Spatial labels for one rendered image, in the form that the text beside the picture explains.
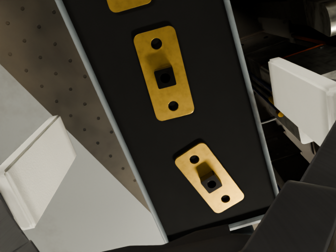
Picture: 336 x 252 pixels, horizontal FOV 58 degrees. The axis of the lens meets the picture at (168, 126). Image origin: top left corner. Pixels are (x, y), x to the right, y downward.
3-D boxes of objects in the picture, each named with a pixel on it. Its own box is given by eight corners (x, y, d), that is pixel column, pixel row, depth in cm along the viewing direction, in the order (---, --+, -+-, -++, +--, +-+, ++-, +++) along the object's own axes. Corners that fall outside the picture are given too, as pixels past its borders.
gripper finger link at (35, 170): (35, 229, 13) (19, 232, 13) (77, 155, 20) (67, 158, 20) (5, 171, 12) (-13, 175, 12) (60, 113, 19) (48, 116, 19)
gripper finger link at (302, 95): (327, 90, 11) (348, 85, 11) (267, 59, 18) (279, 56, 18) (332, 160, 12) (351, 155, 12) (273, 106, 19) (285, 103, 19)
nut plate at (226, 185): (245, 195, 33) (248, 202, 32) (216, 213, 34) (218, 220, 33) (202, 139, 31) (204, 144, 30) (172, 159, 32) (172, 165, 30)
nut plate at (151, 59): (195, 111, 30) (196, 115, 29) (157, 121, 30) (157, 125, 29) (173, 24, 27) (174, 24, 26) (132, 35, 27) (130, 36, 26)
